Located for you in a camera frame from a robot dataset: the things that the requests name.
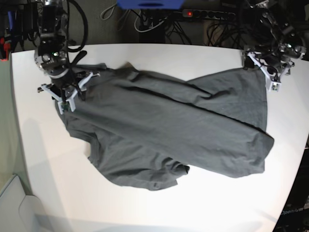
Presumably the grey bin at left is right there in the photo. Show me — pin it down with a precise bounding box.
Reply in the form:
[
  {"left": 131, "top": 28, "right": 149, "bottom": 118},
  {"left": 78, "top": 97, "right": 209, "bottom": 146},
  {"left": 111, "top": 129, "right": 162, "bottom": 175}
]
[{"left": 0, "top": 175, "right": 54, "bottom": 232}]

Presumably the dark grey t-shirt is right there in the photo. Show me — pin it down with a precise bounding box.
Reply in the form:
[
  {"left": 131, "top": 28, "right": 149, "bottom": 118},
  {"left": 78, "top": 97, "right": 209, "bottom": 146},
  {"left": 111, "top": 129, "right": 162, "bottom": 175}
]
[{"left": 59, "top": 66, "right": 274, "bottom": 191}]

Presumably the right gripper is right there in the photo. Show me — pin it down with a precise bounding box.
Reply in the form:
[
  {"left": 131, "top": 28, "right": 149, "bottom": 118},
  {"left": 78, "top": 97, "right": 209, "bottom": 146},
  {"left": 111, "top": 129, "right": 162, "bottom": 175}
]
[{"left": 49, "top": 71, "right": 76, "bottom": 89}]

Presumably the white cable loop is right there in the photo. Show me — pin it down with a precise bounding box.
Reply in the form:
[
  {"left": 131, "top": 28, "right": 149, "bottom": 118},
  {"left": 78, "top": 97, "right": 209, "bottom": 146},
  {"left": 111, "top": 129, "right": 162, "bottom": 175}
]
[{"left": 134, "top": 14, "right": 167, "bottom": 33}]

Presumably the red clamp at left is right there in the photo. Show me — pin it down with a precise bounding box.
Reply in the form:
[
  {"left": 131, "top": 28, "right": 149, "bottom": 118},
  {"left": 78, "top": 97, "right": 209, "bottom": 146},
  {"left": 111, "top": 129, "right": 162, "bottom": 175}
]
[{"left": 0, "top": 37, "right": 11, "bottom": 61}]

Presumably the black power strip red switch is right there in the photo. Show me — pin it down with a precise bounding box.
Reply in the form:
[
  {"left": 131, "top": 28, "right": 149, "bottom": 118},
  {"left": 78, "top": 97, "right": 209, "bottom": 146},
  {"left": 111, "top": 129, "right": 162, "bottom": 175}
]
[{"left": 182, "top": 9, "right": 236, "bottom": 20}]

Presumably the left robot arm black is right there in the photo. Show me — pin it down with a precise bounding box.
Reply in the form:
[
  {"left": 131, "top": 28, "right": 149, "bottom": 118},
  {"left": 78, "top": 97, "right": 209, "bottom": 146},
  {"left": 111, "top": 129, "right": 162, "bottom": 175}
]
[{"left": 239, "top": 0, "right": 307, "bottom": 73}]

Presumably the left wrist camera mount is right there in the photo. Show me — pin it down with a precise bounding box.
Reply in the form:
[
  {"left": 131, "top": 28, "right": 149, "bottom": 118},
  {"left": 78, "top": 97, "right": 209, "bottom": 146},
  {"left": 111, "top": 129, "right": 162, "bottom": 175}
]
[{"left": 241, "top": 49, "right": 295, "bottom": 92}]

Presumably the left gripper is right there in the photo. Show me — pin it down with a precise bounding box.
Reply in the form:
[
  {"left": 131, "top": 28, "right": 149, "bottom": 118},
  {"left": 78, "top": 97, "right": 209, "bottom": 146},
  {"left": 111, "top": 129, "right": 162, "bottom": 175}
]
[{"left": 262, "top": 54, "right": 286, "bottom": 70}]

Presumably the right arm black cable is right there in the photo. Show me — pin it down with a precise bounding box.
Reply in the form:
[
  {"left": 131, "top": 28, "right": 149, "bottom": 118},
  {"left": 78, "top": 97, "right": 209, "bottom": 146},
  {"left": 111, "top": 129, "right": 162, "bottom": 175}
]
[{"left": 65, "top": 0, "right": 89, "bottom": 53}]

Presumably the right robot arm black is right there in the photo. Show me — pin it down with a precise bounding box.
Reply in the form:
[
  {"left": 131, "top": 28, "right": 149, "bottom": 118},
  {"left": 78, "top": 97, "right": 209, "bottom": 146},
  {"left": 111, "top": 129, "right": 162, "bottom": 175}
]
[{"left": 34, "top": 0, "right": 88, "bottom": 89}]

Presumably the blue box overhead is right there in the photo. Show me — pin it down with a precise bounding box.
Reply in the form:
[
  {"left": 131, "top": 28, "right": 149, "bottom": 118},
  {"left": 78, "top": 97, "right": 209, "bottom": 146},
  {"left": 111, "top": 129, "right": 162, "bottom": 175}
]
[{"left": 116, "top": 0, "right": 184, "bottom": 9}]

